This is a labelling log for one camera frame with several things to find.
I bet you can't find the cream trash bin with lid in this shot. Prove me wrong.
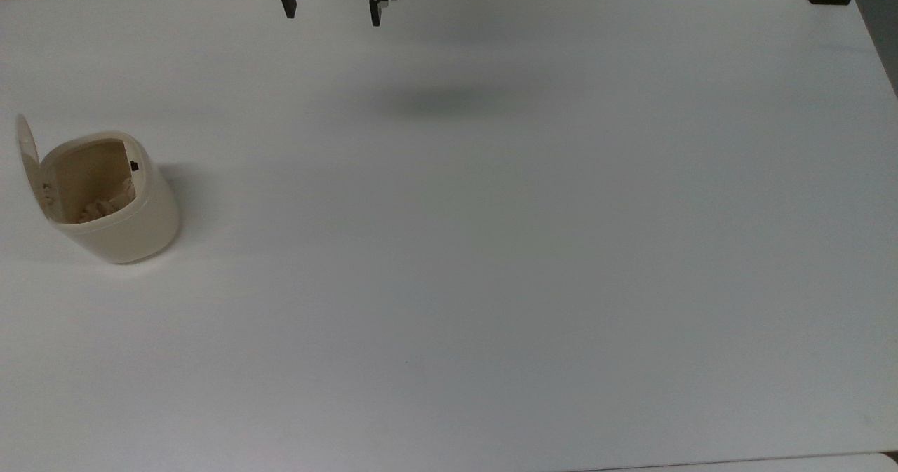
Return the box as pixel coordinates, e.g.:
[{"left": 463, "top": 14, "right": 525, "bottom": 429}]
[{"left": 15, "top": 113, "right": 182, "bottom": 264}]

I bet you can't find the crumpled paper trash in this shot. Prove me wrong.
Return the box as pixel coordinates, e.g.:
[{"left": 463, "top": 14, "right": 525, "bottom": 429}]
[{"left": 76, "top": 177, "right": 138, "bottom": 224}]

